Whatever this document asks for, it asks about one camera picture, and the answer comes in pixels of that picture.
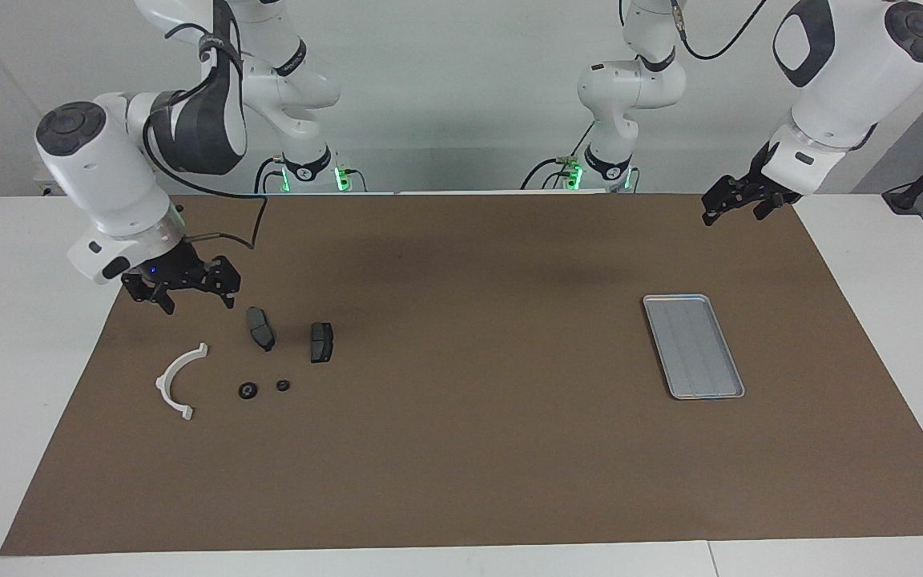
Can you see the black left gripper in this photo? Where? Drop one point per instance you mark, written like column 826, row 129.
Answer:
column 750, row 191

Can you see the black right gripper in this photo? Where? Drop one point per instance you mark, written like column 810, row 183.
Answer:
column 177, row 272

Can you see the large black bearing gear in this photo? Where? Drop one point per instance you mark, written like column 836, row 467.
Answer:
column 247, row 390

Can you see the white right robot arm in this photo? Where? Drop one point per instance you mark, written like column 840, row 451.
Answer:
column 101, row 168

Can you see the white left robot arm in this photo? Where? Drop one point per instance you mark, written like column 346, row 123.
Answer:
column 846, row 80

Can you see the silver metal tray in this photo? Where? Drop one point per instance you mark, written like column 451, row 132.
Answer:
column 694, row 349

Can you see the curved dark grey brake pad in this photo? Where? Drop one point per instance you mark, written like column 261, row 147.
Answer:
column 260, row 328

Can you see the rectangular dark grey brake pad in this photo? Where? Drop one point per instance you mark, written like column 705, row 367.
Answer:
column 321, row 342

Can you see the brown table mat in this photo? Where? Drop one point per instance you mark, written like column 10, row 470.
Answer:
column 469, row 449

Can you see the white curved plastic bracket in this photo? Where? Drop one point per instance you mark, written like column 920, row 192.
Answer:
column 163, row 385

